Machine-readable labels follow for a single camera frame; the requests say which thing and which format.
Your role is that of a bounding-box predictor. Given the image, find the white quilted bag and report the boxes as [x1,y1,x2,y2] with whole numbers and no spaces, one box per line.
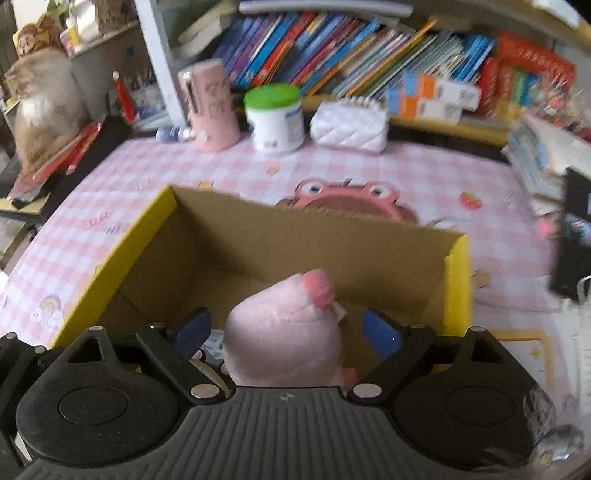
[309,97,389,153]

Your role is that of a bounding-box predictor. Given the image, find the pink plush pig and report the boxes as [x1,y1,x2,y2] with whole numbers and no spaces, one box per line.
[223,269,347,387]

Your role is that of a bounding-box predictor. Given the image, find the fluffy orange cat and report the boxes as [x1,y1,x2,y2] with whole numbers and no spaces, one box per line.
[4,48,88,174]

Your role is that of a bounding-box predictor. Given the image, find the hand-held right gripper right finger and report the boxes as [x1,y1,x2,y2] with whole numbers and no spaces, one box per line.
[347,308,504,406]

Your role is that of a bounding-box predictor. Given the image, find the group of desk pen holders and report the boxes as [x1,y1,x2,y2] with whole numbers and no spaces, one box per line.
[111,69,169,127]

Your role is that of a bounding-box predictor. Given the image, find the white jar with green lid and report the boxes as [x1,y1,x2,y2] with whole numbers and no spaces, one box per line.
[243,84,305,154]

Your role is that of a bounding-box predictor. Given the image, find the stack of papers and booklets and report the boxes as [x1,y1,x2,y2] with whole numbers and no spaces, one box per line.
[503,113,591,217]

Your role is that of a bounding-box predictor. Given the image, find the orange and white box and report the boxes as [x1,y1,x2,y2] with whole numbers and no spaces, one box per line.
[385,90,462,125]
[402,71,481,100]

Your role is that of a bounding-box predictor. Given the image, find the black side table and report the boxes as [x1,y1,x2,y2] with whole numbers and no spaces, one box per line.
[0,115,134,222]

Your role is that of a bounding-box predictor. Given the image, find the cartoon figure doll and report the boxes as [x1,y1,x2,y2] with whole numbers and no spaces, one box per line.
[13,14,63,58]

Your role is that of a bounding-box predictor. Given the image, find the black smartphone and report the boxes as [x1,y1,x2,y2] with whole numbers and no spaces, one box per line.
[549,167,591,301]

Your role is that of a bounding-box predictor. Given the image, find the pink humidifier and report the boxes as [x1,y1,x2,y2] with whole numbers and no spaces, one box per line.
[178,59,241,152]

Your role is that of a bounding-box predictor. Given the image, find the pink checked tablecloth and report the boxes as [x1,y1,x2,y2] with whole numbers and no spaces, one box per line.
[0,136,591,370]

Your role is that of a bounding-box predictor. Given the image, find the long white tube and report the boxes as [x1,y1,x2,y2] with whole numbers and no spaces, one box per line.
[238,0,409,17]

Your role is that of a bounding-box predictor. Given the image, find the white frame bookshelf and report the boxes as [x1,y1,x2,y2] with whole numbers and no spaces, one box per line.
[134,0,591,148]

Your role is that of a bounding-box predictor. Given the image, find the pink frog shaped tray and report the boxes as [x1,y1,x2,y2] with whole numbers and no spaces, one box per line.
[280,179,419,224]

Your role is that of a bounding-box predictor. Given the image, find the row of colourful books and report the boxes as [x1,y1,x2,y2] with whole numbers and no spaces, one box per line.
[212,13,497,100]

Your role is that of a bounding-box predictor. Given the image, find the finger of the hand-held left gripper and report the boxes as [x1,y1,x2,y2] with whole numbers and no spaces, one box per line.
[0,332,63,435]

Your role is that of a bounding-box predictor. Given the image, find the red paper packets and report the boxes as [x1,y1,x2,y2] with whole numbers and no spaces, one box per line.
[9,117,105,195]

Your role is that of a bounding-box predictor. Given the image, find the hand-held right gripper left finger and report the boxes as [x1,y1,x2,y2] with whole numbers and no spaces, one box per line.
[60,307,226,407]

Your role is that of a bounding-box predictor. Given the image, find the small white box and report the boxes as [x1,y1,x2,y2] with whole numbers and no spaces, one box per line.
[202,330,227,365]

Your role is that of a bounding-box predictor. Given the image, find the yellow cardboard box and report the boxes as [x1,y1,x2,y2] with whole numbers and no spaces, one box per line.
[50,185,472,402]

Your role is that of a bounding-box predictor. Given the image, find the red book box set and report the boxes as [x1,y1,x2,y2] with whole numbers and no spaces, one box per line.
[478,32,577,116]

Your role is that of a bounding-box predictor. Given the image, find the pale thick book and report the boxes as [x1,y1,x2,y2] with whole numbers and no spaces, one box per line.
[178,0,241,58]

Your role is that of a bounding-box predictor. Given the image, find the small spray bottle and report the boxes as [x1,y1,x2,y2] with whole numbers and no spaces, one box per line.
[156,126,197,143]

